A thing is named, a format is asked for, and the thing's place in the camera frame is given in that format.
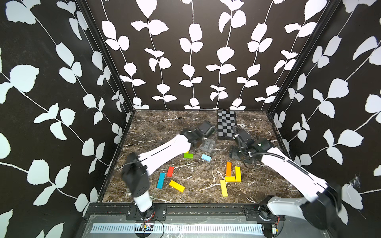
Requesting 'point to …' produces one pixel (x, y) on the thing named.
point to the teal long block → (160, 181)
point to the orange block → (228, 168)
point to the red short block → (170, 171)
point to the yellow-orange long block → (176, 186)
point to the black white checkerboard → (226, 121)
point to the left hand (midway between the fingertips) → (204, 140)
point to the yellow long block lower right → (223, 188)
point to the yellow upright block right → (238, 174)
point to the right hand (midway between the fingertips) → (232, 153)
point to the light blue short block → (206, 157)
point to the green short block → (188, 155)
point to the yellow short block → (230, 179)
